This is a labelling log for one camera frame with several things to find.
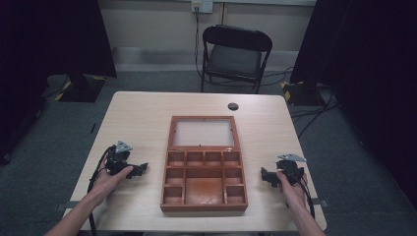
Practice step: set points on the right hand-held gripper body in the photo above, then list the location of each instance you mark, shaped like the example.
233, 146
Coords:
290, 167

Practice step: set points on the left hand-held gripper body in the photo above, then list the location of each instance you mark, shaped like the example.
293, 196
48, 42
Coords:
118, 157

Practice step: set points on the wooden compartment box with lid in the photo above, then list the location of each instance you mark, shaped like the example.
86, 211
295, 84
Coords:
204, 177

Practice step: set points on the person's right hand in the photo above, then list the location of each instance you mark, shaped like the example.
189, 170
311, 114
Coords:
293, 193

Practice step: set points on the person's left hand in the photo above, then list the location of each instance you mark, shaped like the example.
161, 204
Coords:
106, 182

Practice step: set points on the black stand base striped tape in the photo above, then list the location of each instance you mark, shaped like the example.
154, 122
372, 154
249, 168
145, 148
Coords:
82, 88
300, 93

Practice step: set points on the black folding chair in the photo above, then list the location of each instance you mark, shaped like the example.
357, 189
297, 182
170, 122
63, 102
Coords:
234, 59

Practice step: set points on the dark curtain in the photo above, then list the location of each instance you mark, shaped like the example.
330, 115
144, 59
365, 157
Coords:
49, 49
367, 65

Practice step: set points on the grey table side bracket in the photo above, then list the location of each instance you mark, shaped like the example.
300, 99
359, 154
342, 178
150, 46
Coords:
320, 202
67, 205

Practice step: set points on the white wall socket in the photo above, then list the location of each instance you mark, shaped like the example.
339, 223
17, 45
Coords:
202, 6

